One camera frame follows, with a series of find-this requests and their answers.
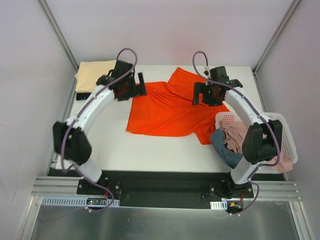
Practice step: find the white plastic laundry basket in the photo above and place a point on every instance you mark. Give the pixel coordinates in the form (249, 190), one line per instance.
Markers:
(278, 124)

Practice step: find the aluminium rail front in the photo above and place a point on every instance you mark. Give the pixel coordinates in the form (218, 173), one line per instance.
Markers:
(286, 191)

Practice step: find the left white cable duct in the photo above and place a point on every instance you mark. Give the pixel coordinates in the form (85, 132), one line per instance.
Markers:
(79, 202)

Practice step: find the right white cable duct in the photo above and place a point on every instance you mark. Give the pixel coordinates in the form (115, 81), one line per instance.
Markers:
(219, 205)

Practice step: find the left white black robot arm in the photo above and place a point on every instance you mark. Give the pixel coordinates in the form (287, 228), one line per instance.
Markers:
(70, 137)

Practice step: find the white cable duct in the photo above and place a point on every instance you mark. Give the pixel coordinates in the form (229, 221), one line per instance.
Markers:
(219, 205)
(79, 202)

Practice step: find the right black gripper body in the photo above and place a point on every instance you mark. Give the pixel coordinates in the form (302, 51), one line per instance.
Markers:
(200, 92)

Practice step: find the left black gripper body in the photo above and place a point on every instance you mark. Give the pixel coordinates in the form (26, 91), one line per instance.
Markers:
(136, 88)

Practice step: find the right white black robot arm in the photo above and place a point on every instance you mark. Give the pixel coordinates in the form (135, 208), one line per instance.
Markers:
(260, 147)

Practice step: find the folded black t shirt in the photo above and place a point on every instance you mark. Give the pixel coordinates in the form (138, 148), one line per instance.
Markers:
(82, 96)

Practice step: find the folded cream t shirt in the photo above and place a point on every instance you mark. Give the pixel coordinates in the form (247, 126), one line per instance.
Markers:
(89, 72)

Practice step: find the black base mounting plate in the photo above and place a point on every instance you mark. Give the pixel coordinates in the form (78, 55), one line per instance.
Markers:
(225, 189)

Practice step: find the right aluminium frame post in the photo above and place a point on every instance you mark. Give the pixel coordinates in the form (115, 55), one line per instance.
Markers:
(277, 33)

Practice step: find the blue grey t shirt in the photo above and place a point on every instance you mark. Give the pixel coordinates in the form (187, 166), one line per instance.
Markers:
(230, 158)

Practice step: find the pink t shirt in basket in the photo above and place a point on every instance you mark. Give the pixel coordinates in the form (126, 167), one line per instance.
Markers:
(235, 133)

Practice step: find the orange t shirt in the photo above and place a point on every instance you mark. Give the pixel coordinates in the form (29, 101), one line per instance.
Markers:
(167, 110)

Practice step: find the aluminium frame post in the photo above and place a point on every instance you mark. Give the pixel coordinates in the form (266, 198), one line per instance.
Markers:
(277, 33)
(58, 32)

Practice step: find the left aluminium frame post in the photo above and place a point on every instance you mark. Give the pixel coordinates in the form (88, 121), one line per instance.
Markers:
(58, 32)

